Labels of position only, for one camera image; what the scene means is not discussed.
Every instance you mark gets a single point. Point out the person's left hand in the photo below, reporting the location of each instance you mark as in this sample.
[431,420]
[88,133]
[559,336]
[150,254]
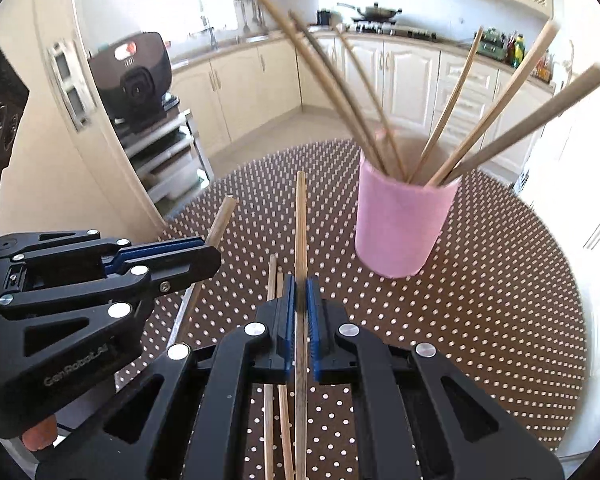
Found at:
[40,435]

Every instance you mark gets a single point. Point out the black wok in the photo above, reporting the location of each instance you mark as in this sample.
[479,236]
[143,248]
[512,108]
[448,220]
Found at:
[375,11]

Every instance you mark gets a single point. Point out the dark sauce bottle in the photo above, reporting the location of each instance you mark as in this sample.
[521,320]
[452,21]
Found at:
[542,67]

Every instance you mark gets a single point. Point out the cream lower kitchen cabinets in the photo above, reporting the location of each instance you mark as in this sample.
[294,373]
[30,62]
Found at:
[410,75]

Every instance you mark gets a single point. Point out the black device with lens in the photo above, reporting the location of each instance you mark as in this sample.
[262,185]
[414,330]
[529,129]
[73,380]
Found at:
[130,80]

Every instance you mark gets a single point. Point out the thin wooden chopstick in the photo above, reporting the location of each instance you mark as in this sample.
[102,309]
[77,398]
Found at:
[300,235]
[268,435]
[285,435]
[220,225]

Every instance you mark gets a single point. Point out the beige kitchen countertop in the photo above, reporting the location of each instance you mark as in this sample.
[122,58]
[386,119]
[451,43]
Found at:
[220,50]

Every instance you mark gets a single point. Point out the pink cup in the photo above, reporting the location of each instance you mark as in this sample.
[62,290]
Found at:
[400,230]

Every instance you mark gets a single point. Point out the black kettle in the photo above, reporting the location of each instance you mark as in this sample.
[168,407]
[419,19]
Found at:
[325,17]

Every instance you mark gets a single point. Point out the metal kitchen faucet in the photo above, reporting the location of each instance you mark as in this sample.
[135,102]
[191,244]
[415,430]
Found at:
[211,35]

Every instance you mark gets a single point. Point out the green countertop appliance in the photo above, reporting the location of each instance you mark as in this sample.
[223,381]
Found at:
[492,45]

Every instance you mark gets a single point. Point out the cream sliding door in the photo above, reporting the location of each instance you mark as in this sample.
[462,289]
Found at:
[105,170]

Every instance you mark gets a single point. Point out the brown polka dot tablecloth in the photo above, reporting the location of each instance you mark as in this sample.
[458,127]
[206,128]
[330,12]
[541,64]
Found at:
[480,310]

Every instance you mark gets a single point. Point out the utensil rail with hanging utensils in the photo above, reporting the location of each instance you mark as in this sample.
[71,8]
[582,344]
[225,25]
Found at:
[245,15]

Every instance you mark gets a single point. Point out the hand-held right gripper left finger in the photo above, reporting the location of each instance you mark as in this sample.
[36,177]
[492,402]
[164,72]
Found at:
[289,340]

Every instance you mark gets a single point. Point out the metal door lock plate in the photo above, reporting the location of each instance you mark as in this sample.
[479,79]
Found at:
[72,90]

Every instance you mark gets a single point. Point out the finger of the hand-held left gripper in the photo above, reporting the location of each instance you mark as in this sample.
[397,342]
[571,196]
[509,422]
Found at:
[190,265]
[155,252]

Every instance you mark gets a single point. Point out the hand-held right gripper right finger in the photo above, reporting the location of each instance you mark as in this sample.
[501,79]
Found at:
[316,340]

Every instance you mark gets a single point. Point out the gas stove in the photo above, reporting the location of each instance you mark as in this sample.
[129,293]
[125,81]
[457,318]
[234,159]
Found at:
[405,31]

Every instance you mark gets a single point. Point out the bunch of wooden chopsticks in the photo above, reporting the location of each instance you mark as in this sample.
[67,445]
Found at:
[530,121]

